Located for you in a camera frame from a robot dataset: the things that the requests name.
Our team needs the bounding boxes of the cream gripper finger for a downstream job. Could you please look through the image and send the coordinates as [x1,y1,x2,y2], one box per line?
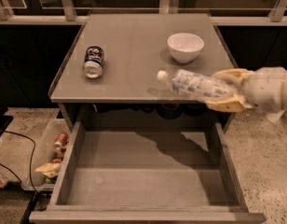
[206,94,253,113]
[212,68,253,88]

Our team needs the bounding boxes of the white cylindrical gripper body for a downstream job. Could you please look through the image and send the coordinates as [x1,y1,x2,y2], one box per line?
[242,67,287,113]

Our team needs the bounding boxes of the blue labelled plastic bottle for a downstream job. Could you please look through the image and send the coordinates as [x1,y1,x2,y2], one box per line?
[157,69,238,103]

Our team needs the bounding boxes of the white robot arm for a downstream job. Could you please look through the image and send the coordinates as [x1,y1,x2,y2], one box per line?
[206,67,287,122]

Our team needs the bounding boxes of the grey cabinet with counter top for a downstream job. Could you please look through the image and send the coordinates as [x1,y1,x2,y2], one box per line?
[49,13,236,127]

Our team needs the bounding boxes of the open grey top drawer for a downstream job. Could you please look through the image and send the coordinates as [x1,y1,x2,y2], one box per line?
[30,120,265,224]

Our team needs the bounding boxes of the white ceramic bowl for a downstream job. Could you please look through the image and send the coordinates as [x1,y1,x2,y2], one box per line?
[167,33,205,63]

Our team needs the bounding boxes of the orange can in bin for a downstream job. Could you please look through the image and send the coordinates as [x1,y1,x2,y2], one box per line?
[53,133,68,149]

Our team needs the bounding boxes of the clear plastic storage bin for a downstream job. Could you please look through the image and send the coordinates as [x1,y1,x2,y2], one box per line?
[21,119,71,191]

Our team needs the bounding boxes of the yellow snack packet in bin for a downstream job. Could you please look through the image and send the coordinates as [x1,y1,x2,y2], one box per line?
[35,162,62,178]

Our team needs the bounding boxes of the red white object on floor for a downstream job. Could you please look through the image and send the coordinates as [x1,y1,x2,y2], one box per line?
[0,174,8,189]

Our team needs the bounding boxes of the metal railing frame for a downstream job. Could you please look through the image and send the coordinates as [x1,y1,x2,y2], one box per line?
[0,0,287,26]

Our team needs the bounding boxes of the black cable on floor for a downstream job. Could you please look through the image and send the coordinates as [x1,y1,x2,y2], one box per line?
[0,128,37,192]

